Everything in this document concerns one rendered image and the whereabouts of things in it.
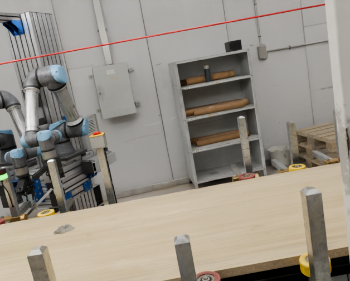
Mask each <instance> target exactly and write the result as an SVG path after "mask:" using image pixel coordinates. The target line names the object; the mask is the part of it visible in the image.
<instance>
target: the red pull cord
mask: <svg viewBox="0 0 350 281"><path fill-rule="evenodd" d="M319 6H325V4H319V5H315V6H309V7H303V8H297V9H291V10H287V11H281V12H275V13H269V14H264V15H260V16H254V17H248V18H242V19H239V20H233V21H227V22H221V23H215V24H211V25H205V26H199V27H194V28H188V29H184V30H178V31H172V32H166V33H160V34H156V35H150V36H144V37H138V38H133V39H129V40H123V41H117V42H111V43H105V44H102V45H96V46H90V47H84V48H80V49H74V50H68V51H63V52H57V53H52V54H47V55H41V56H35V57H29V58H25V59H19V60H13V61H7V62H2V63H0V65H2V64H8V63H12V62H17V61H23V60H29V59H35V58H39V57H45V56H51V55H57V54H63V53H66V52H72V51H78V50H84V49H90V48H94V47H99V46H105V45H111V44H115V43H121V42H127V41H133V40H138V39H143V38H148V37H154V36H160V35H166V34H170V33H176V32H182V31H188V30H194V29H197V28H203V27H209V26H215V25H221V24H224V23H230V22H236V21H242V20H248V19H252V18H258V17H264V16H269V15H274V14H280V13H285V12H291V11H297V10H301V9H307V8H313V7H319Z"/></svg>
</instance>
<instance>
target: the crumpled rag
mask: <svg viewBox="0 0 350 281"><path fill-rule="evenodd" d="M74 228H75V227H72V225H70V224H65V225H64V226H63V225H62V226H59V228H58V229H57V230H55V231H54V235H55V234H60V233H63V232H66V231H71V230H73V229H74Z"/></svg>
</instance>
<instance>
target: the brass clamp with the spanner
mask: <svg viewBox="0 0 350 281"><path fill-rule="evenodd" d="M4 220H5V221H9V220H10V221H11V222H17V221H23V220H28V217H27V215H26V214H20V215H19V216H18V217H12V216H5V217H4Z"/></svg>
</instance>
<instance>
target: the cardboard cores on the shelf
mask: <svg viewBox="0 0 350 281"><path fill-rule="evenodd" d="M234 76H235V71H234V70H228V71H222V72H216V73H213V74H211V81H214V80H219V79H225V78H228V77H234ZM204 82H206V78H205V75H201V76H195V77H189V78H186V79H185V80H180V84H181V86H185V85H192V84H198V83H204ZM248 104H249V101H248V99H235V100H229V101H223V102H220V103H214V104H209V105H203V106H197V107H194V108H188V109H185V112H186V117H190V116H193V115H194V116H199V115H205V114H210V113H215V112H221V111H225V110H230V109H236V108H242V107H245V105H248ZM239 137H240V134H239V130H238V129H237V130H231V131H228V132H222V133H217V134H211V135H206V136H202V137H197V138H191V139H190V141H191V144H194V143H196V146H197V147H199V146H204V145H208V144H212V143H217V142H223V141H227V140H231V139H236V138H239Z"/></svg>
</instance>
